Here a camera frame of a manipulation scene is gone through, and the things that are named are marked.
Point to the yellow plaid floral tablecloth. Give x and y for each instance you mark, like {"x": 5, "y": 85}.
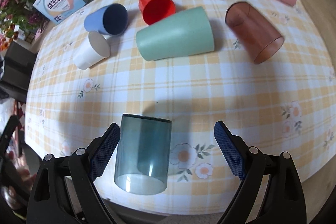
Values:
{"x": 284, "y": 104}

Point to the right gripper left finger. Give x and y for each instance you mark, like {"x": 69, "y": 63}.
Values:
{"x": 50, "y": 201}

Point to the teal transparent plastic cup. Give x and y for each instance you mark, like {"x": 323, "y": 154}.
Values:
{"x": 143, "y": 152}

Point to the red plastic cup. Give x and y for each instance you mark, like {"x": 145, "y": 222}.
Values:
{"x": 155, "y": 10}

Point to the white plastic cup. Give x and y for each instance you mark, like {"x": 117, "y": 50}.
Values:
{"x": 91, "y": 51}

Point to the pink flower bouquet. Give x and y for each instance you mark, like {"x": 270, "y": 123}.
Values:
{"x": 16, "y": 16}

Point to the brown transparent plastic cup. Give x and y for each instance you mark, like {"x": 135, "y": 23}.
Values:
{"x": 260, "y": 38}

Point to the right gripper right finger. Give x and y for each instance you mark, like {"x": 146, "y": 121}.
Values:
{"x": 283, "y": 201}

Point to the blue plastic cup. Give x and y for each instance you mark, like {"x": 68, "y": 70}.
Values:
{"x": 109, "y": 20}

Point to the green plastic cup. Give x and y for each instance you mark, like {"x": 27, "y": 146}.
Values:
{"x": 185, "y": 33}

